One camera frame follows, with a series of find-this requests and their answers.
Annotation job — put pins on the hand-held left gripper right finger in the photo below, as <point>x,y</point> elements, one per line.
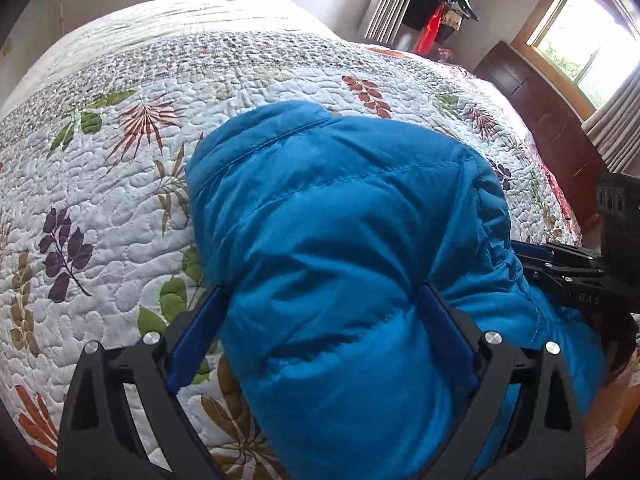
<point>445,330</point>

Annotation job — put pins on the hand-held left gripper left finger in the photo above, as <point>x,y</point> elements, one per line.
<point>195,335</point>

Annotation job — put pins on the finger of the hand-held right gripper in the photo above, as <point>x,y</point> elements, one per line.
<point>557,282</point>
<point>555,256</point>

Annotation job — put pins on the blue puffer jacket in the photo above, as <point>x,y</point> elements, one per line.
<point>325,235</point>

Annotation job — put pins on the person's right forearm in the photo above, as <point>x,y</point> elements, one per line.
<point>607,420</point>

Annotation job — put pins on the grey pleated curtain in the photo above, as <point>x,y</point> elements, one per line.
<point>620,130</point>
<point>395,0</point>

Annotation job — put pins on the dark wooden headboard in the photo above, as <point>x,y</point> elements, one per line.
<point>545,120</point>

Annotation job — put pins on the floral quilted bedspread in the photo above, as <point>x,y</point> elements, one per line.
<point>100,160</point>

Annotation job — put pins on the narrow wooden framed window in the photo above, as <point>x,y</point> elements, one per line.
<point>575,35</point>

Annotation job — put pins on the red hanging bag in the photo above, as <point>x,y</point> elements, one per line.
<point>430,35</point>

